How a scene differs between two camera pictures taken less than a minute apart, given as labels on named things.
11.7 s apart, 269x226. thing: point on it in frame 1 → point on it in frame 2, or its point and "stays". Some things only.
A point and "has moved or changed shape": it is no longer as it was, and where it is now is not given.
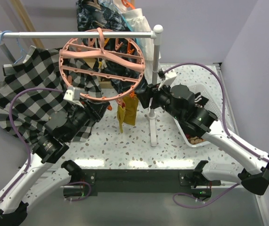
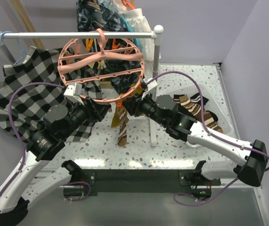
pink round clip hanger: (101, 65) has moved or changed shape
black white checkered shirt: (38, 83) stays
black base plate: (139, 182) stays
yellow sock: (121, 114) → (116, 120)
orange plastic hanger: (127, 4) stays
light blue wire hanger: (20, 48) stays
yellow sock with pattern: (131, 104) → (139, 89)
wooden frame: (26, 21) stays
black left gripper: (95, 109) stays
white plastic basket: (213, 107) stays
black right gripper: (145, 96) → (133, 106)
